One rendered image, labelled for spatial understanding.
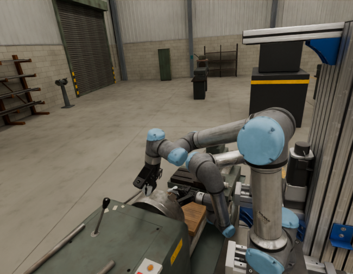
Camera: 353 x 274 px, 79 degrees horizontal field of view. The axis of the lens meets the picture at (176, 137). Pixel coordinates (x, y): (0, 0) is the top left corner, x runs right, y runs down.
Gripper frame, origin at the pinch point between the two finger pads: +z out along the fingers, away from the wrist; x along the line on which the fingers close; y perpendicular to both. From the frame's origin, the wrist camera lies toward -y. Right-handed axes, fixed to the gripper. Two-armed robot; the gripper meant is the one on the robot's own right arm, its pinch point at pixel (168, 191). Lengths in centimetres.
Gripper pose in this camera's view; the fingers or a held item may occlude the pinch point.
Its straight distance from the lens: 147.6
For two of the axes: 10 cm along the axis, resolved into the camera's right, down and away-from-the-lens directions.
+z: -8.9, -1.2, 4.4
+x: -0.7, -9.2, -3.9
